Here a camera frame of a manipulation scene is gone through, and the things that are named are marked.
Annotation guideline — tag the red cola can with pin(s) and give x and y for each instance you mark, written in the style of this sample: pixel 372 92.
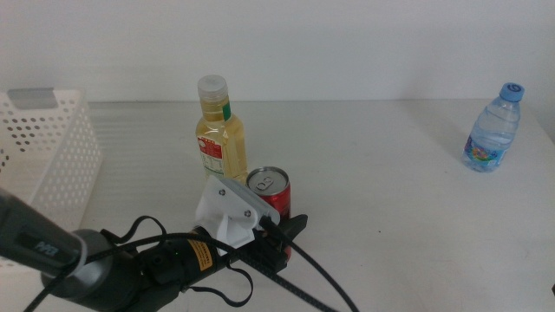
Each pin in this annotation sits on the red cola can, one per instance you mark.
pixel 277 199

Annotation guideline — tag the yellow tea bottle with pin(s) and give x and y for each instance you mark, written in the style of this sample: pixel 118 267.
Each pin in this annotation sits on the yellow tea bottle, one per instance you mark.
pixel 225 143

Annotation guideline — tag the water bottle with blue cap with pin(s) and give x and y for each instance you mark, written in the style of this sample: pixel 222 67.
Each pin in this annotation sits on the water bottle with blue cap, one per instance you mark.
pixel 492 130

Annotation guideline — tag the white perforated plastic basket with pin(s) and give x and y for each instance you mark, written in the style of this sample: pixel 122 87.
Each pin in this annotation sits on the white perforated plastic basket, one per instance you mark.
pixel 71 96

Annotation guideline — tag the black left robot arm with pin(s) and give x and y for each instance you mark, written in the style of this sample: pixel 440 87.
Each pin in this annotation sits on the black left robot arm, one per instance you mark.
pixel 34 242

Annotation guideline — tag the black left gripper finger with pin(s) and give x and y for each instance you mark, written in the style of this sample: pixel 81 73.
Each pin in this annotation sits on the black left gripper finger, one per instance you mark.
pixel 295 227

